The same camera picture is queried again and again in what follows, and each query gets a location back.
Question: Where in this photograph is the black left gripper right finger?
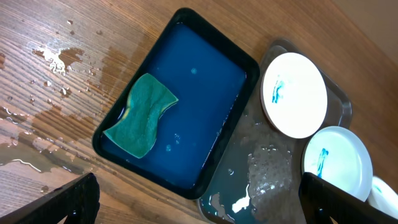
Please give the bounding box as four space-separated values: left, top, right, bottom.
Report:
298 172 397 224

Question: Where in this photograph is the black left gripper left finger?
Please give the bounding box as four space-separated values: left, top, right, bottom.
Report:
1 173 100 223

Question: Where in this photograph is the white plate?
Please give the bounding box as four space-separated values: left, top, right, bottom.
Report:
260 52 328 139
301 126 373 202
368 176 398 219

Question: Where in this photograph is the green sponge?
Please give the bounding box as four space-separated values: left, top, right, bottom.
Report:
103 73 178 159

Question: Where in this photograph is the grey serving tray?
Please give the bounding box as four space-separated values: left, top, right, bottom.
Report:
195 37 353 224

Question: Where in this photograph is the black tub of blue water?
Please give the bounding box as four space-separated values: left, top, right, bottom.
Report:
92 7 260 200

